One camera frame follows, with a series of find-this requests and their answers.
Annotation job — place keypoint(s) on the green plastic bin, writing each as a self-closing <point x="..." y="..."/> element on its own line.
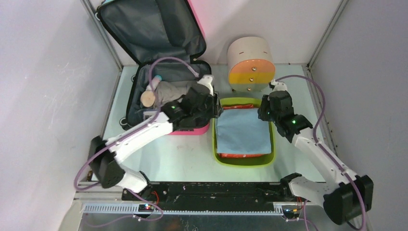
<point x="239" y="137"/>

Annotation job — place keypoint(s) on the pink and teal kids suitcase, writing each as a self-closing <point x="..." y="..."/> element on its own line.
<point x="159" y="35"/>

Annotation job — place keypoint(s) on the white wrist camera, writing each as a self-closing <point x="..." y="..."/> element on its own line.
<point x="207" y="81"/>
<point x="277" y="86"/>

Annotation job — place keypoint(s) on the grey ribbed garment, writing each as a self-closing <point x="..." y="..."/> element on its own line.
<point x="169" y="91"/>

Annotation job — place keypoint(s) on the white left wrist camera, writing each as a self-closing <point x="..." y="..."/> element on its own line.
<point x="207" y="81"/>

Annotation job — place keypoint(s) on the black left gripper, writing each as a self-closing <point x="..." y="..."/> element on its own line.
<point x="215" y="109"/>

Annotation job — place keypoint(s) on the light blue garment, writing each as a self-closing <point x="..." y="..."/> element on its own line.
<point x="243" y="130"/>

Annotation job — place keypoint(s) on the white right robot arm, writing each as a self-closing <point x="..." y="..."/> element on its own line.
<point x="344" y="195"/>

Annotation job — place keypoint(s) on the beige orange round storage box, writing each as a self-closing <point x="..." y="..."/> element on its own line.
<point x="250" y="63"/>

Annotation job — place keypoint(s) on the pink tube with teal cap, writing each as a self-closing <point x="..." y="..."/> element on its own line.
<point x="152" y="85"/>

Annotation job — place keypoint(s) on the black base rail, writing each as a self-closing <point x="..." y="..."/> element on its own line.
<point x="219" y="196"/>

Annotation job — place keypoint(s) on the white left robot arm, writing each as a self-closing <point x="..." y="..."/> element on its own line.
<point x="109" y="155"/>

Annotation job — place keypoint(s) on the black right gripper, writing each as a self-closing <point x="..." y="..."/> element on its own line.
<point x="265" y="102"/>

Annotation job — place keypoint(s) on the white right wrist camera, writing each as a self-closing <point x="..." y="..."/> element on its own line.
<point x="277" y="86"/>

